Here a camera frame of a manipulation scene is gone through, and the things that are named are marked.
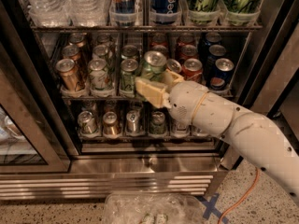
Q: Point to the silver can bottom middle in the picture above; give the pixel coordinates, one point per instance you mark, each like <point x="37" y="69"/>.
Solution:
<point x="133" y="121"/>

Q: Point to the orange soda can rear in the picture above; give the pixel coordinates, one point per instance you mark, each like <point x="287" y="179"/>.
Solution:
<point x="159" y="39"/>

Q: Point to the clear plastic bin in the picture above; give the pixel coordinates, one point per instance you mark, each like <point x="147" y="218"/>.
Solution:
<point x="152" y="209"/>

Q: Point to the gold can rear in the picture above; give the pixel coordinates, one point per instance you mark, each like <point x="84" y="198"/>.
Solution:
<point x="81" y="41"/>

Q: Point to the green tall can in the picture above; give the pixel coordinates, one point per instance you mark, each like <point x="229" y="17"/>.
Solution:
<point x="241" y="12"/>
<point x="202" y="11"/>

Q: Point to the white green can middle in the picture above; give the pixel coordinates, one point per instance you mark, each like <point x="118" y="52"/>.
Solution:
<point x="103" y="52"/>

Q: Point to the green soda can middle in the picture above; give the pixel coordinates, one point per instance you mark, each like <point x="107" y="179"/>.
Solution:
<point x="128" y="69"/>

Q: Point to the glass fridge door left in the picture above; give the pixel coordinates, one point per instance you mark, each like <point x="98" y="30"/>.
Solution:
<point x="28" y="143"/>

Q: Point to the tall blue pepsi can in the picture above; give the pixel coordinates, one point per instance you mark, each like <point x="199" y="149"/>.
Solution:
<point x="164" y="11"/>

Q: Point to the red cola can front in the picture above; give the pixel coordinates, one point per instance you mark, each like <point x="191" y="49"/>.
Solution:
<point x="192" y="70"/>

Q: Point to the white green can rear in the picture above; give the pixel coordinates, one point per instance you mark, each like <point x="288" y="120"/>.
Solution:
<point x="105" y="39"/>

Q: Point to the red cola can middle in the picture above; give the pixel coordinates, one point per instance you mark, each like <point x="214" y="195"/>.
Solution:
<point x="186" y="52"/>

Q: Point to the gold can front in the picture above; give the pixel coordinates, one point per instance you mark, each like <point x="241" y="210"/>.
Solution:
<point x="70" y="74"/>

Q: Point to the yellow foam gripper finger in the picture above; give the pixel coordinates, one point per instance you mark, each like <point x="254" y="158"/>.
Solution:
<point x="154" y="92"/>
<point x="171" y="78"/>

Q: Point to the green soda can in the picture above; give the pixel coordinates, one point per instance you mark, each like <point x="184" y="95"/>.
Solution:
<point x="129" y="52"/>
<point x="153" y="65"/>
<point x="128" y="69"/>

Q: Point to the blue pepsi can front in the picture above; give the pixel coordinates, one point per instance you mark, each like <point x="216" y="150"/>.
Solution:
<point x="220" y="74"/>

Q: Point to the green can bottom shelf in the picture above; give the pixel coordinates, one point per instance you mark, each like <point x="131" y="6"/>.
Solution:
<point x="157" y="123"/>

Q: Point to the gold can middle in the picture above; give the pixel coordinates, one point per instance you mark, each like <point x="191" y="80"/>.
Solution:
<point x="73" y="52"/>

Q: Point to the green tall can right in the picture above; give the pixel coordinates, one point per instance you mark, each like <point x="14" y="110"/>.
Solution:
<point x="241" y="12"/>

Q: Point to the blue tape cross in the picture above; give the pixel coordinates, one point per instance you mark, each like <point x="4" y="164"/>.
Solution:
<point x="211" y="213"/>

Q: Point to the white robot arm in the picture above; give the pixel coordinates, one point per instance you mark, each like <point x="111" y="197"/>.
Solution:
<point x="254" y="136"/>

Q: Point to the white green can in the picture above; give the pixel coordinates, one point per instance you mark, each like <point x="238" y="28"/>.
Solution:
<point x="105" y="39"/>
<point x="103" y="52"/>
<point x="99" y="75"/>

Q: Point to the white green can front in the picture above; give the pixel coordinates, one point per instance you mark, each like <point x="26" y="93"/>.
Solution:
<point x="99" y="75"/>

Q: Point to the red cola can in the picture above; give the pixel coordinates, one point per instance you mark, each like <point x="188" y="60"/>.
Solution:
<point x="186" y="52"/>
<point x="192" y="70"/>
<point x="185" y="39"/>

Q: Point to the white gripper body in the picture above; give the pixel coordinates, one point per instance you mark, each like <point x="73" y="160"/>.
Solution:
<point x="185" y="101"/>

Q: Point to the blue pepsi can rear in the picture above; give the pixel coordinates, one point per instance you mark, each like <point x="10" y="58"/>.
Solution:
<point x="206" y="41"/>

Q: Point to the stainless steel fridge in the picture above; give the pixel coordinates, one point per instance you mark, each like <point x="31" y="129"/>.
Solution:
<point x="184" y="159"/>

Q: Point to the silver can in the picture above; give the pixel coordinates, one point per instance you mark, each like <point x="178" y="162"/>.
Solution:
<point x="133" y="121"/>
<point x="87" y="123"/>

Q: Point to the green soda can front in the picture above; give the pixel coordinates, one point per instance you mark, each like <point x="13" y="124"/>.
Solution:
<point x="153" y="65"/>

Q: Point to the blue pepsi can middle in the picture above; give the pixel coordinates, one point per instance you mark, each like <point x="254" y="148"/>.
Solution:
<point x="215" y="52"/>

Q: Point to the red bull tall can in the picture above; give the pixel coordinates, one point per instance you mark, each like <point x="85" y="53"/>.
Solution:
<point x="123" y="13"/>

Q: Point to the gold can bottom shelf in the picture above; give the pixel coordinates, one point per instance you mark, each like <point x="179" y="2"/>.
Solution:
<point x="111" y="123"/>

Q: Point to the silver can bottom left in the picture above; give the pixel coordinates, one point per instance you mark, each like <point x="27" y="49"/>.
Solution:
<point x="87" y="123"/>

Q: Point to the clear water bottle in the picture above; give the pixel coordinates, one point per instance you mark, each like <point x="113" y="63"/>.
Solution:
<point x="89" y="13"/>
<point x="49" y="13"/>

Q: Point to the red cola can rear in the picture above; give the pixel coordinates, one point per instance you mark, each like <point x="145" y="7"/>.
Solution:
<point x="185" y="39"/>

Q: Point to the green soda can rear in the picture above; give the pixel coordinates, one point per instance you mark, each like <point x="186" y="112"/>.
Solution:
<point x="129" y="52"/>

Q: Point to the orange soda can front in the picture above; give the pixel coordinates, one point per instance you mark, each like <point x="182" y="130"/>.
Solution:
<point x="174" y="66"/>

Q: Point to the clear water bottle right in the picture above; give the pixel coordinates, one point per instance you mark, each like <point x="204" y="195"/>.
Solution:
<point x="89" y="13"/>

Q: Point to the clear water bottle left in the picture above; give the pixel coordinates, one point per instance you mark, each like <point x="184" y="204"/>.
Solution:
<point x="49" y="13"/>

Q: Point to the green tall can left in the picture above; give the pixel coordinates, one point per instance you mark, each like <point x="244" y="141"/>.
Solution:
<point x="202" y="11"/>

